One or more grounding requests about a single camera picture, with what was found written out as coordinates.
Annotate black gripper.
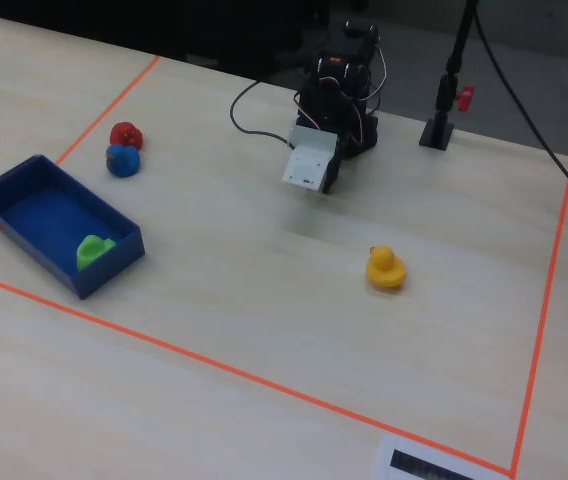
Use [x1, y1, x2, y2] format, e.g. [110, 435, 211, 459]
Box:
[294, 77, 350, 196]

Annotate green rubber duck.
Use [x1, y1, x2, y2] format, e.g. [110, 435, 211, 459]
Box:
[75, 234, 117, 273]

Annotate yellow rubber duck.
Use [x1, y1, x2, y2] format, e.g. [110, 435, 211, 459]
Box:
[365, 244, 408, 290]

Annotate red rubber duck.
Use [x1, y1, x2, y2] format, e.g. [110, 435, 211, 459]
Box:
[109, 121, 145, 151]

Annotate blue rubber duck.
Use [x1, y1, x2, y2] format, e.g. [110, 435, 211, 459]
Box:
[105, 143, 142, 179]

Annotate blue plastic box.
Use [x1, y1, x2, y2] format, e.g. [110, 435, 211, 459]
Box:
[0, 153, 146, 301]

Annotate red clamp knob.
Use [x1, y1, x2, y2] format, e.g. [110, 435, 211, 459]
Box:
[455, 84, 476, 113]

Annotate orange tape strip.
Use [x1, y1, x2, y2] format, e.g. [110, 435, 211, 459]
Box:
[0, 269, 514, 476]
[509, 157, 568, 479]
[0, 55, 162, 265]

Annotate white paper label black bar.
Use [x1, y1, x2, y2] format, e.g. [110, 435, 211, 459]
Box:
[370, 432, 511, 480]

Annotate white camera box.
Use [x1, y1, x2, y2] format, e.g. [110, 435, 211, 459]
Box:
[281, 124, 340, 193]

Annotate black camera stand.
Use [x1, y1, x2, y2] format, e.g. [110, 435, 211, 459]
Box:
[418, 0, 480, 152]

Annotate thin black camera cable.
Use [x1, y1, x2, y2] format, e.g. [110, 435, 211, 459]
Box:
[229, 79, 293, 150]

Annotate thick black cable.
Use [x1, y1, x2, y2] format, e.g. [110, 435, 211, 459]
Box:
[471, 4, 568, 220]

